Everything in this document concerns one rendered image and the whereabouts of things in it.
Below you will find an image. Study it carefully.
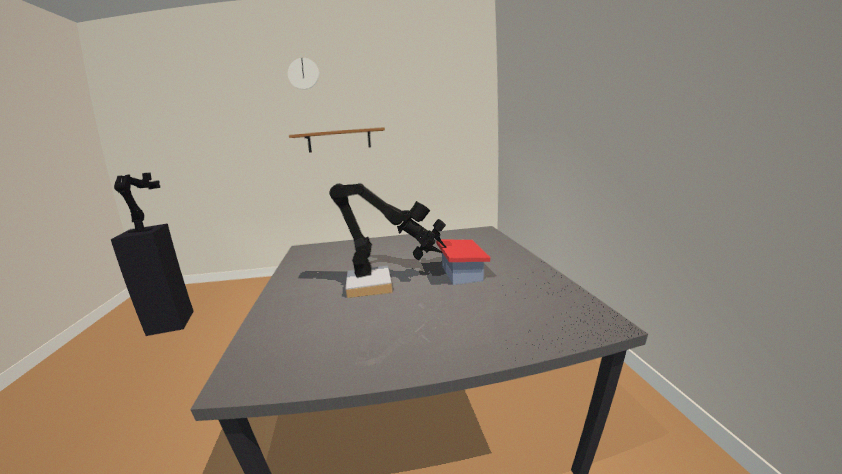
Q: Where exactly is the red rectangular lid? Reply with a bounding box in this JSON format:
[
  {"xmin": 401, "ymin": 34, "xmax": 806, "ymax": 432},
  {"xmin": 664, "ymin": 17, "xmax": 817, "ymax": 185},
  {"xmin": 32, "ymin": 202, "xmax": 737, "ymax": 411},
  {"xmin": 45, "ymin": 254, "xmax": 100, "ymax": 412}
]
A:
[{"xmin": 436, "ymin": 240, "xmax": 490, "ymax": 262}]

